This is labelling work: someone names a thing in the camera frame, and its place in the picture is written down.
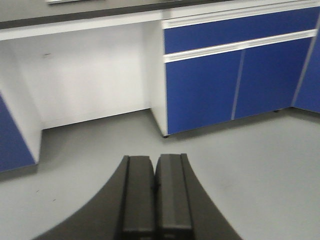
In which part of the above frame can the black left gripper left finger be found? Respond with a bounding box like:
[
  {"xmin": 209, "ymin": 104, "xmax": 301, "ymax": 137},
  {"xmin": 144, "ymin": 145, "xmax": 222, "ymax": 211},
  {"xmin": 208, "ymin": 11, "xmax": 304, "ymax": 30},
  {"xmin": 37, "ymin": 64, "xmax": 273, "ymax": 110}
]
[{"xmin": 37, "ymin": 155, "xmax": 156, "ymax": 240}]

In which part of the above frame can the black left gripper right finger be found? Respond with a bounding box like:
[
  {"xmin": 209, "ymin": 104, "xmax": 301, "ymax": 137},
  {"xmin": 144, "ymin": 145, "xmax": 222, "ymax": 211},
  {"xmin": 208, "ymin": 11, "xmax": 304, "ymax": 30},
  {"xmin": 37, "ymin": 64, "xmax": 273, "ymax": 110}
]
[{"xmin": 155, "ymin": 153, "xmax": 241, "ymax": 240}]

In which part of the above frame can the silver metal tray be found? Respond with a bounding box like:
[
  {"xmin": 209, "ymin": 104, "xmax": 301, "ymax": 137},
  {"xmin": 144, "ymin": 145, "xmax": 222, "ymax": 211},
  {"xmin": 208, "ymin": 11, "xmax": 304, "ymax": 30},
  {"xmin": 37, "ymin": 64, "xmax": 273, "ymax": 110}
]
[{"xmin": 45, "ymin": 0, "xmax": 91, "ymax": 5}]

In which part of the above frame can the blue cabinet at left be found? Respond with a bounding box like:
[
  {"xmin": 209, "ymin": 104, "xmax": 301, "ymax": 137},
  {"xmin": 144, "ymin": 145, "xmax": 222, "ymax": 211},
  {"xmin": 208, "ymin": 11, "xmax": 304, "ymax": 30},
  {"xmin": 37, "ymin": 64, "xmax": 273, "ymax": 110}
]
[{"xmin": 0, "ymin": 40, "xmax": 43, "ymax": 172}]

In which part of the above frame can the blue and white lab cabinet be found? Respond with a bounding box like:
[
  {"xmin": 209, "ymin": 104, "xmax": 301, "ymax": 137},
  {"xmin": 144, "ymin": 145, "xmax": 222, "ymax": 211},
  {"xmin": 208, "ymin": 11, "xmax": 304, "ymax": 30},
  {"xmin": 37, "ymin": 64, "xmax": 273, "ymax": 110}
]
[{"xmin": 147, "ymin": 0, "xmax": 320, "ymax": 137}]

